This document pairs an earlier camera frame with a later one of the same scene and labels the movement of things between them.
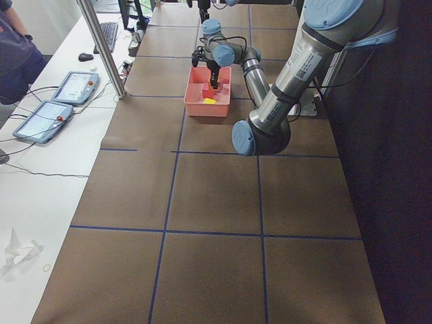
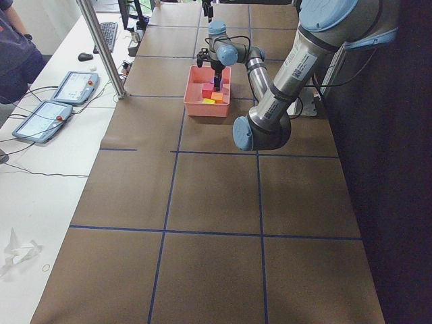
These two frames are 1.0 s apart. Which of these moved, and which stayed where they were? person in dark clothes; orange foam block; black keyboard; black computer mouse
Moved: orange foam block
Stayed: person in dark clothes; black keyboard; black computer mouse
